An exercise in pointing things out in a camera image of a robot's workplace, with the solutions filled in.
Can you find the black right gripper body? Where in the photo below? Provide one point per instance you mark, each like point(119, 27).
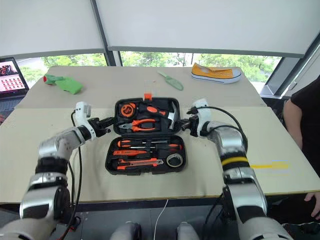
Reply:
point(194, 126)

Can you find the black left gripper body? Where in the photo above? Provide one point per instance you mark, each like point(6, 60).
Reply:
point(96, 127)

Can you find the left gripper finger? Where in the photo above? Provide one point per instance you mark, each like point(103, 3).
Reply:
point(107, 120)
point(107, 130)

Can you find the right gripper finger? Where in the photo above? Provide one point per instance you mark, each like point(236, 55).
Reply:
point(186, 128)
point(185, 122)

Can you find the orange black screwdriver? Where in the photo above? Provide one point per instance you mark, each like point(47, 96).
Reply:
point(172, 147)
point(124, 143)

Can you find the orange black pliers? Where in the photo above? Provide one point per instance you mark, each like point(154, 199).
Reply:
point(143, 124)

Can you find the black tool case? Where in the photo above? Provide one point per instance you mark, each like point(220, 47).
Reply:
point(147, 136)

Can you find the orange black utility knife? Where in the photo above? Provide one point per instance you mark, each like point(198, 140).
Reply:
point(136, 163)

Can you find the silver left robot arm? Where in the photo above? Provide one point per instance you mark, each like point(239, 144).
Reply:
point(52, 150)

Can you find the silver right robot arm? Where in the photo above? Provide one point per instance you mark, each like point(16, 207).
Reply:
point(237, 180)

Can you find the person bare hand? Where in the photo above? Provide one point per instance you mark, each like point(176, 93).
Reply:
point(315, 205)

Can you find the orange black tape measure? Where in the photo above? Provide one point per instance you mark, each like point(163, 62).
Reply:
point(127, 110)

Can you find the orange voltage tester pen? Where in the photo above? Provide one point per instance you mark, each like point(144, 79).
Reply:
point(127, 152)

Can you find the black electrical tape roll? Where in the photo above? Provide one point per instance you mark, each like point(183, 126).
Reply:
point(168, 160)

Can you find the translucent green plastic scoop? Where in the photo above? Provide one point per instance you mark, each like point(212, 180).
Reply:
point(173, 82)

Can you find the green plastic piece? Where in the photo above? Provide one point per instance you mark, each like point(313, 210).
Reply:
point(71, 86)

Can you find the yellow canvas shoe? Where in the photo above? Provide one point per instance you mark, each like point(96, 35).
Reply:
point(215, 74)

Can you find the green red plastic toy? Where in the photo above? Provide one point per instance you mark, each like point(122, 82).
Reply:
point(50, 79)

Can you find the white roller blind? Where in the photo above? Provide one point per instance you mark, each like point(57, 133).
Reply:
point(47, 25)
point(200, 25)

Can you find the open laptop computer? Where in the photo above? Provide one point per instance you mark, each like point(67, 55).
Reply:
point(11, 77)

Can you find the grey rounded shape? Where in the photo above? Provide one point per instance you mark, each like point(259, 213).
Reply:
point(187, 231)
point(128, 231)

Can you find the person black shirt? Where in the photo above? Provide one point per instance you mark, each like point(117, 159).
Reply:
point(310, 115)

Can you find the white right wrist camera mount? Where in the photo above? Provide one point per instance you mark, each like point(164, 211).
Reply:
point(203, 112)

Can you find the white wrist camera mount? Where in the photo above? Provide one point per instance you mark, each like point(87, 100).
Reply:
point(203, 112)
point(81, 111)

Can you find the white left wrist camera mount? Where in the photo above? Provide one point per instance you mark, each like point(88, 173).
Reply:
point(81, 111)

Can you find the dark window frame post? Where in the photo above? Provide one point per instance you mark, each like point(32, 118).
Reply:
point(102, 32)

